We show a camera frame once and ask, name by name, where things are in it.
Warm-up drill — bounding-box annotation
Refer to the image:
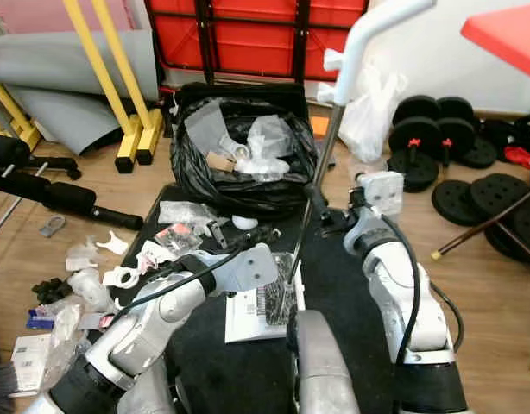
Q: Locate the small orange block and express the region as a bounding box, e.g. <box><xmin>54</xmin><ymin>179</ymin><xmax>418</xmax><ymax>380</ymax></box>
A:
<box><xmin>310</xmin><ymin>115</ymin><xmax>331</xmax><ymax>139</ymax></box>

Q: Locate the small blue box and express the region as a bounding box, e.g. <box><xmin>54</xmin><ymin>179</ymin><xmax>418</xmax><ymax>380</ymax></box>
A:
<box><xmin>26</xmin><ymin>309</ymin><xmax>57</xmax><ymax>331</ymax></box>

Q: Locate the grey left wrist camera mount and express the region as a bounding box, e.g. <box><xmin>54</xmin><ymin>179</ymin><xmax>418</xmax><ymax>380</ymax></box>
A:
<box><xmin>226</xmin><ymin>243</ymin><xmax>293</xmax><ymax>296</ymax></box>

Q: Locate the grey robot right leg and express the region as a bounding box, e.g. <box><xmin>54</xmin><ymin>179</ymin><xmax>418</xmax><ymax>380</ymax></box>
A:
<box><xmin>295</xmin><ymin>309</ymin><xmax>361</xmax><ymax>414</ymax></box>

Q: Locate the grey robot left leg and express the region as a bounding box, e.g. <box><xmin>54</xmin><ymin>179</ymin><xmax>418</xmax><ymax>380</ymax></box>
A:
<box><xmin>137</xmin><ymin>367</ymin><xmax>186</xmax><ymax>414</ymax></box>

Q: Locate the black plastic parts clump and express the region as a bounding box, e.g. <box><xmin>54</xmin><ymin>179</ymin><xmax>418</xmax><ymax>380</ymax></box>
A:
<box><xmin>32</xmin><ymin>276</ymin><xmax>72</xmax><ymax>307</ymax></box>

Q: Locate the clear bubble wrap bag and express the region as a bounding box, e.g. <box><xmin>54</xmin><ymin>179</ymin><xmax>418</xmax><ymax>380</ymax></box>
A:
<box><xmin>157</xmin><ymin>200</ymin><xmax>218</xmax><ymax>234</ymax></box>

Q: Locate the white plastic ring hook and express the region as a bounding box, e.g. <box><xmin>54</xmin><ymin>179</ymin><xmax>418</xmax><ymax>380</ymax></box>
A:
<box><xmin>101</xmin><ymin>266</ymin><xmax>141</xmax><ymax>291</ymax></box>

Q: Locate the pink foam mat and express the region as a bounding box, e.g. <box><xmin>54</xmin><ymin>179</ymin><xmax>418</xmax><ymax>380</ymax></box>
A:
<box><xmin>0</xmin><ymin>0</ymin><xmax>149</xmax><ymax>37</ymax></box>

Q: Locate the black weight plate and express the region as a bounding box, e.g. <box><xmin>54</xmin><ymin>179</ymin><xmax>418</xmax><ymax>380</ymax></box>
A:
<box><xmin>431</xmin><ymin>179</ymin><xmax>477</xmax><ymax>227</ymax></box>
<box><xmin>494</xmin><ymin>207</ymin><xmax>530</xmax><ymax>264</ymax></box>
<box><xmin>465</xmin><ymin>172</ymin><xmax>530</xmax><ymax>221</ymax></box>

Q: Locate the red folded table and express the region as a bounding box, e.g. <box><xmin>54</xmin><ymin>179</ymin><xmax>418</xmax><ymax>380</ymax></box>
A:
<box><xmin>144</xmin><ymin>0</ymin><xmax>369</xmax><ymax>85</ymax></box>

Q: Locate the black floor mat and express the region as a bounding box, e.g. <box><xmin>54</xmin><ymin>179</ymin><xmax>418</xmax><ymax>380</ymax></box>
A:
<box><xmin>41</xmin><ymin>183</ymin><xmax>408</xmax><ymax>414</ymax></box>

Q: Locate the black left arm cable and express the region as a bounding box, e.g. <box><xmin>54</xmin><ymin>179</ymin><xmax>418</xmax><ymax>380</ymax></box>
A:
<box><xmin>127</xmin><ymin>244</ymin><xmax>266</xmax><ymax>307</ymax></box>

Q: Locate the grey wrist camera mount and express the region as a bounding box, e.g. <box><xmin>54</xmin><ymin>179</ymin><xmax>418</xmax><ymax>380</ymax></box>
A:
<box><xmin>358</xmin><ymin>171</ymin><xmax>406</xmax><ymax>216</ymax></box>
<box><xmin>226</xmin><ymin>243</ymin><xmax>293</xmax><ymax>296</ymax></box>

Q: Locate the grey robot leg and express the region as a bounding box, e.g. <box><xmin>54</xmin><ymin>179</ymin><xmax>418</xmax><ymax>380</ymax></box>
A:
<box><xmin>295</xmin><ymin>309</ymin><xmax>361</xmax><ymax>414</ymax></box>
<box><xmin>137</xmin><ymin>367</ymin><xmax>186</xmax><ymax>414</ymax></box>

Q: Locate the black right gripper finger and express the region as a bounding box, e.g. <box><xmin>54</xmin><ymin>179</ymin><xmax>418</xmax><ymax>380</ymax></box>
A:
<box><xmin>307</xmin><ymin>184</ymin><xmax>338</xmax><ymax>217</ymax></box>

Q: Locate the black foam bench roller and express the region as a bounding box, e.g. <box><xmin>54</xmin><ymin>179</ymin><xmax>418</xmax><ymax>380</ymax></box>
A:
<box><xmin>0</xmin><ymin>134</ymin><xmax>31</xmax><ymax>169</ymax></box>
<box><xmin>0</xmin><ymin>162</ymin><xmax>106</xmax><ymax>218</ymax></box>

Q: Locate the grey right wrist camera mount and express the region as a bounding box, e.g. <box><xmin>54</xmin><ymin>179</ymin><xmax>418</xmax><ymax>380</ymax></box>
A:
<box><xmin>358</xmin><ymin>171</ymin><xmax>406</xmax><ymax>216</ymax></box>

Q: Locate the plain white booklet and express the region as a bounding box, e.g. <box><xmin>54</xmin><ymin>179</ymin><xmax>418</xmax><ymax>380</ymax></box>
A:
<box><xmin>10</xmin><ymin>332</ymin><xmax>52</xmax><ymax>398</ymax></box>

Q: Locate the white printed booklet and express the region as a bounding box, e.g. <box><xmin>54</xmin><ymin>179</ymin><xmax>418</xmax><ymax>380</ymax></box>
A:
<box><xmin>225</xmin><ymin>285</ymin><xmax>300</xmax><ymax>344</ymax></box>

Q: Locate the white plastic shopping bag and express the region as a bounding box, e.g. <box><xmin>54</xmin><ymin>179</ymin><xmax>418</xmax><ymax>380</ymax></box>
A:
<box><xmin>317</xmin><ymin>52</ymin><xmax>408</xmax><ymax>165</ymax></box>

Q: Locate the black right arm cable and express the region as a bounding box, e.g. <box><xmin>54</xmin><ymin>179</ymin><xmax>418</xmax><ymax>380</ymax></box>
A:
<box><xmin>364</xmin><ymin>177</ymin><xmax>466</xmax><ymax>367</ymax></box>

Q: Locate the grey metal clip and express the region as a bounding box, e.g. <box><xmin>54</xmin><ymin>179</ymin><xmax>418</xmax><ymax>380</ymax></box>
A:
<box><xmin>38</xmin><ymin>216</ymin><xmax>67</xmax><ymax>239</ymax></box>

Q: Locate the black dumbbell with red mark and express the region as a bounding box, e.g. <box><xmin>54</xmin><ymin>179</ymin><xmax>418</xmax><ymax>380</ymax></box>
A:
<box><xmin>436</xmin><ymin>95</ymin><xmax>501</xmax><ymax>171</ymax></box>
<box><xmin>388</xmin><ymin>93</ymin><xmax>445</xmax><ymax>192</ymax></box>

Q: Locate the black trash bag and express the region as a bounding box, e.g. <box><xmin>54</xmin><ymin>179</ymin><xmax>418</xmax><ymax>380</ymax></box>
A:
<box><xmin>170</xmin><ymin>82</ymin><xmax>318</xmax><ymax>216</ymax></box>

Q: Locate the yellow metal frame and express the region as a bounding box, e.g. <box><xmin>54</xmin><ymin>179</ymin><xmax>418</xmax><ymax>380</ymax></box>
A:
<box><xmin>0</xmin><ymin>82</ymin><xmax>43</xmax><ymax>154</ymax></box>
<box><xmin>62</xmin><ymin>0</ymin><xmax>164</xmax><ymax>173</ymax></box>

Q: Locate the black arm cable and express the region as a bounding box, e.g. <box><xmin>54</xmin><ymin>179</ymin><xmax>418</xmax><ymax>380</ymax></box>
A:
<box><xmin>127</xmin><ymin>244</ymin><xmax>266</xmax><ymax>307</ymax></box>
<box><xmin>364</xmin><ymin>177</ymin><xmax>466</xmax><ymax>367</ymax></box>

